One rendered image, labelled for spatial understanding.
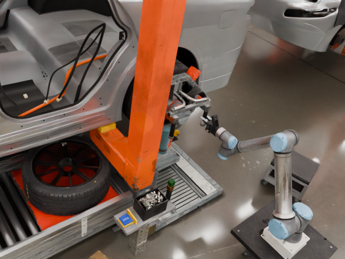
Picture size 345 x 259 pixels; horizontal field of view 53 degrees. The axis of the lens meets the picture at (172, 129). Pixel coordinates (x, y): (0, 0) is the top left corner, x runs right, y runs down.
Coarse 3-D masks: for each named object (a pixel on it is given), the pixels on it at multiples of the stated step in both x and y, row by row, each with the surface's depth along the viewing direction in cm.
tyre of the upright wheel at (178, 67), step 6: (180, 66) 273; (186, 66) 280; (174, 72) 272; (180, 72) 277; (132, 84) 268; (132, 90) 268; (126, 96) 274; (126, 102) 274; (126, 108) 278; (126, 114) 284
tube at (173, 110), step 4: (176, 84) 268; (172, 92) 271; (176, 92) 271; (176, 96) 269; (180, 100) 265; (184, 104) 260; (172, 108) 255; (176, 108) 255; (180, 108) 258; (172, 112) 254
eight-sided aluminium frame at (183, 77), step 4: (184, 72) 276; (172, 76) 268; (176, 76) 269; (180, 76) 273; (184, 76) 271; (188, 76) 272; (172, 80) 263; (176, 80) 266; (180, 80) 270; (184, 80) 272; (188, 80) 275; (192, 80) 278; (172, 84) 266; (192, 84) 282; (196, 84) 285; (192, 96) 299; (196, 96) 295; (188, 104) 304; (192, 112) 305; (168, 124) 302; (176, 124) 304; (180, 124) 305; (176, 128) 304
